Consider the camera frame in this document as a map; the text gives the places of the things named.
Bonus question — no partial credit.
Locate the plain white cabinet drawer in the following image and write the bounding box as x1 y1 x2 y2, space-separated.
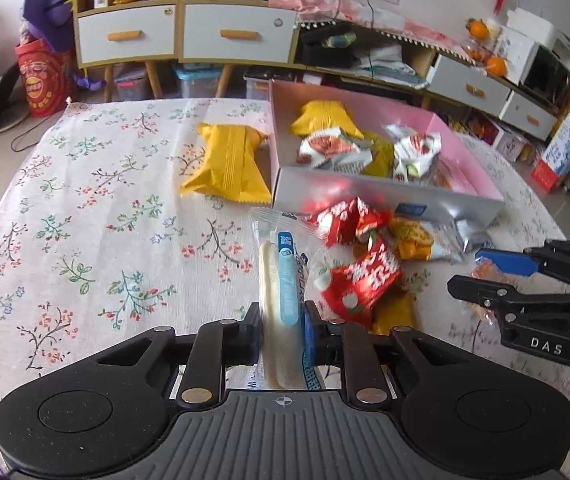
76 4 178 68

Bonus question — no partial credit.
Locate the pink floral cloth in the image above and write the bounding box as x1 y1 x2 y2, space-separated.
261 0 470 56

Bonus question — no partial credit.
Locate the pile of papers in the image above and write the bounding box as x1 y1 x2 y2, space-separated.
355 44 428 88

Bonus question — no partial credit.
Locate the red apple print snack packet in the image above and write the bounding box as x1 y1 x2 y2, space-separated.
313 232 403 331

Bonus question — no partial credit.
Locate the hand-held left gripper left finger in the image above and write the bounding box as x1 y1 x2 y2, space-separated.
96 302 262 410

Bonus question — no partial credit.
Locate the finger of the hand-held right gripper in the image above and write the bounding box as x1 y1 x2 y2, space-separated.
447 274 570 312
475 239 570 289

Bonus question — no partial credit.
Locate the orange white snack packet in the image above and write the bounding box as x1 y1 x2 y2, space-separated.
387 215 466 263

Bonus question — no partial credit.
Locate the pink cardboard box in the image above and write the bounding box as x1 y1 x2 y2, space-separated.
267 80 506 231

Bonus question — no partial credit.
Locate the black laptop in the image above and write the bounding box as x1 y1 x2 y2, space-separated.
0 60 24 136

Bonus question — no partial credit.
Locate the small white stand drawer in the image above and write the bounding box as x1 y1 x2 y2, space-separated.
499 91 560 142

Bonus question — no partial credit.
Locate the white pecan snack packet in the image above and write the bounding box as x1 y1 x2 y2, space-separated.
385 124 443 184
297 127 374 175

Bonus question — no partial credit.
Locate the orange clear snack packet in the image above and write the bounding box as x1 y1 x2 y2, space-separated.
469 257 508 328

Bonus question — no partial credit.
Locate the wide white stand drawer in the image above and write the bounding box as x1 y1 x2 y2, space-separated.
425 54 513 117

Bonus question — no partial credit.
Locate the red gift bag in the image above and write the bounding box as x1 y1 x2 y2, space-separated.
14 42 73 120

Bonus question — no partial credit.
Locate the white blue red carton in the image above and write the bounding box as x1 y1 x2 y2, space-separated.
531 112 570 195

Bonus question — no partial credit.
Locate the microwave oven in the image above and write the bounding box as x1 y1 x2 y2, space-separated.
522 45 570 110

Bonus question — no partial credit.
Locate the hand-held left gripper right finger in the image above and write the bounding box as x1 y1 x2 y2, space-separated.
304 301 472 410

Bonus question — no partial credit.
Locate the low wooden media stand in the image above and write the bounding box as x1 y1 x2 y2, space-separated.
295 17 566 143

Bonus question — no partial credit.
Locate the wooden drawer cabinet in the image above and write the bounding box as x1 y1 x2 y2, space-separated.
72 0 302 103

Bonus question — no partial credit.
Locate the white drawer with round sticker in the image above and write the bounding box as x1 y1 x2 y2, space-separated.
181 2 300 65

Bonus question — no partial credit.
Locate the purple plush toy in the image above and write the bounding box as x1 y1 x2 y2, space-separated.
21 0 108 91

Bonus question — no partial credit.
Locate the storage bin with black device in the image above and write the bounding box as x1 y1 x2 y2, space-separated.
242 67 278 102

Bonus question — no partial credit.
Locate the blue lid storage bin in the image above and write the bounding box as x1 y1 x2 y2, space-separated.
172 62 226 101

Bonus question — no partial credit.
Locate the silver snack packet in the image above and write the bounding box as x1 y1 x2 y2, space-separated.
452 217 496 253

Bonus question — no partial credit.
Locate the black bag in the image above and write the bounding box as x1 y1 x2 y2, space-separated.
299 24 360 70

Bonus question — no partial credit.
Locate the long white snack packet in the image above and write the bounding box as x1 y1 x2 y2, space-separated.
250 207 333 392

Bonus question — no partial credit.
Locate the floral tablecloth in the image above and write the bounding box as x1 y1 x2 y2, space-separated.
0 97 570 480

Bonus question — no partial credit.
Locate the white cartoon print box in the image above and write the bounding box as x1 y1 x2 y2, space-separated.
490 120 530 163

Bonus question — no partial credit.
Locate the white foam box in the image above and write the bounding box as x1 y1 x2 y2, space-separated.
507 9 570 58

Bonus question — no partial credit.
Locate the clear storage bin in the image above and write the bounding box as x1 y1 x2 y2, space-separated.
112 64 152 103

